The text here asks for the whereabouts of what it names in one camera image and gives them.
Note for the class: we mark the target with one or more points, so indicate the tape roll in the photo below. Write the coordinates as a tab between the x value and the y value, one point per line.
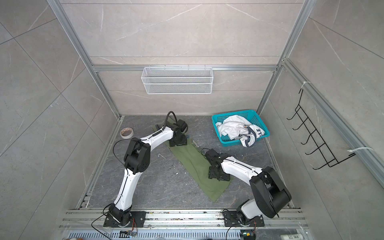
127	133

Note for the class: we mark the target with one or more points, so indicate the white bottle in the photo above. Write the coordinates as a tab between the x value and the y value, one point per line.
292	237

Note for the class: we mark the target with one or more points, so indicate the white navy tank top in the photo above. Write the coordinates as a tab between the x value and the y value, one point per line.
239	128

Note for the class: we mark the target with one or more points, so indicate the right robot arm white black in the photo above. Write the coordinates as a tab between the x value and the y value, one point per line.
269	191

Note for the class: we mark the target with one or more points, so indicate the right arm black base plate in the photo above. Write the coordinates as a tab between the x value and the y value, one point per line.
237	219

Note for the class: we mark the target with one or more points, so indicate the teal plastic basket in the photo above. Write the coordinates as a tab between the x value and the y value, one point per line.
250	115

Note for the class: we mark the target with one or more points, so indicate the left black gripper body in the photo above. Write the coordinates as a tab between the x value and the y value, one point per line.
182	140

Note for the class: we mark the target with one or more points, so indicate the black wire hook rack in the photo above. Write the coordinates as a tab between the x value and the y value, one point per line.
314	136

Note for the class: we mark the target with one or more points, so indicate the green tank top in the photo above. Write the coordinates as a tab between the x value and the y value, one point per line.
190	170

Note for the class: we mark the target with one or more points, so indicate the white wire mesh shelf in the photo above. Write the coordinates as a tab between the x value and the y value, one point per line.
178	80

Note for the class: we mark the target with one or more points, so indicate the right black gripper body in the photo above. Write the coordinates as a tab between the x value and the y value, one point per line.
213	174

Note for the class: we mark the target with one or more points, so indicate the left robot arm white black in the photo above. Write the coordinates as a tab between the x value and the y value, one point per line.
137	160

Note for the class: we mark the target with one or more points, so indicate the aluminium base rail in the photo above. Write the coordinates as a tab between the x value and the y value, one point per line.
203	224

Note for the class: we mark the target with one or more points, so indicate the white cable tie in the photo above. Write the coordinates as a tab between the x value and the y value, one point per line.
359	149

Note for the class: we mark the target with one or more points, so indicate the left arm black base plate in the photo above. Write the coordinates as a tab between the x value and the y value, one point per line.
133	219

